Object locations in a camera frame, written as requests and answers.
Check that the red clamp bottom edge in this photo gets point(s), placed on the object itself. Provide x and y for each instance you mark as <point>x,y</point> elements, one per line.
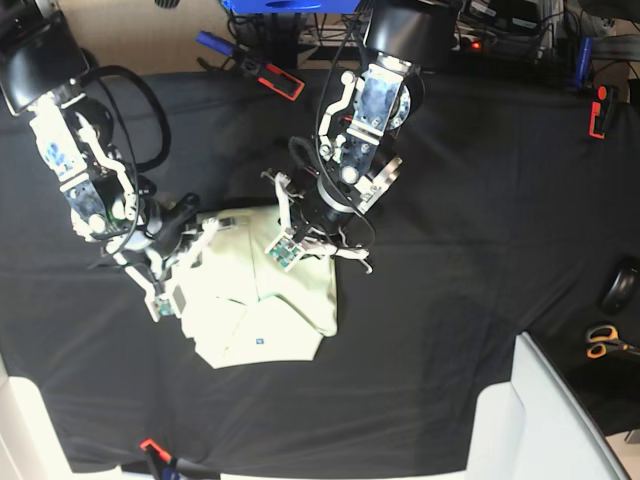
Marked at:
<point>164,466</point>

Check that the orange handled scissors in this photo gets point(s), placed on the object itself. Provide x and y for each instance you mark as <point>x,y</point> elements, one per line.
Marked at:
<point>604,340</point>

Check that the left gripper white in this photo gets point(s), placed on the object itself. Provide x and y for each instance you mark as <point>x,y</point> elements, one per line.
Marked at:
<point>309,228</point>

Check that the white bin left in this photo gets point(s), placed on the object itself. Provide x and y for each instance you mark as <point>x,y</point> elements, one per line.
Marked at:
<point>30,448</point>

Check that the blue box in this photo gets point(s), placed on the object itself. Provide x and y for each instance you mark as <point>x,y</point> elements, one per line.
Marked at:
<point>291,6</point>

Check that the black table cloth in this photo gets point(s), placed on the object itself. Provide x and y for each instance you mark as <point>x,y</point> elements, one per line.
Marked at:
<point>506,217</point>

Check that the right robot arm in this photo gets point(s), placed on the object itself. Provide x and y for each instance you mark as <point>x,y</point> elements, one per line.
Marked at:
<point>45,73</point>

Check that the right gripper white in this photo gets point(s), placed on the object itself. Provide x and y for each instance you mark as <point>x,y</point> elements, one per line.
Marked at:
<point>160,278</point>

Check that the light green T-shirt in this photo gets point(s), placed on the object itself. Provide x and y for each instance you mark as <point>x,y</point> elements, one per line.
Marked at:
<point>241,307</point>

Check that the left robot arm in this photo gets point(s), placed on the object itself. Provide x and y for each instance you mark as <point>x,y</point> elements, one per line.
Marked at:
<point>349,164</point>

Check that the black computer mouse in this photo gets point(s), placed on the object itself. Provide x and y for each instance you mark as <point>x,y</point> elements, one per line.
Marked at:
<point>621,290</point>

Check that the red clamp right side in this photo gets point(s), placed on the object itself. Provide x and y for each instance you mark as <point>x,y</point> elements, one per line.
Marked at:
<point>599,116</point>

